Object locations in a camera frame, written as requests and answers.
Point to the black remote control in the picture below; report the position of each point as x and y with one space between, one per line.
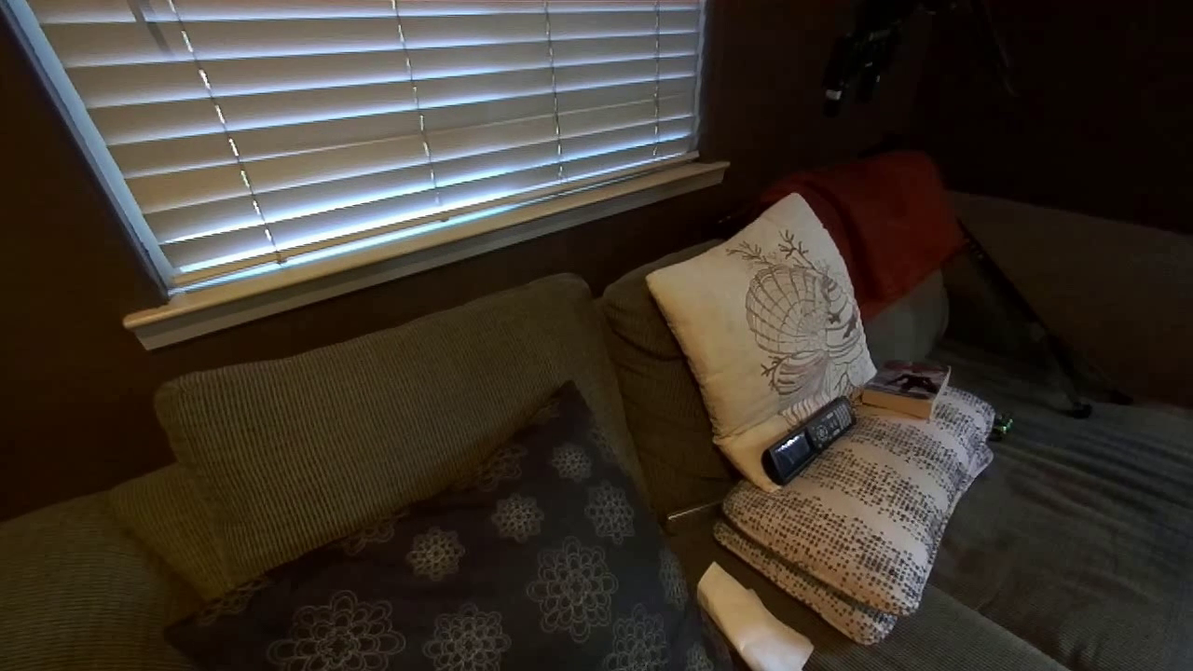
806 440

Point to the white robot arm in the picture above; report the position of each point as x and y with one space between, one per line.
865 49

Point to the white embroidered throw pillow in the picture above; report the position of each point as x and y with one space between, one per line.
768 329

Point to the dark floral throw pillow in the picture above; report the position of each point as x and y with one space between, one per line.
541 555

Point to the grey patterned flat pillow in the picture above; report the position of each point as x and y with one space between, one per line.
856 533

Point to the small book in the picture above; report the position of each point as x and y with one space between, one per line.
907 389

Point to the red throw blanket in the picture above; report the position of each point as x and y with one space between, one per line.
887 217

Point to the white folded paper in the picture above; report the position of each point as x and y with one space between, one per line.
760 638

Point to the white window blinds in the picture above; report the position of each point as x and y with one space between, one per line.
253 136

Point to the white window sill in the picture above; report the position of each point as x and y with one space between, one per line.
307 284

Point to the olive green sofa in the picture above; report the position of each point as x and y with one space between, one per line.
1071 550

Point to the black tripod stand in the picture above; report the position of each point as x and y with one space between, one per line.
1059 371

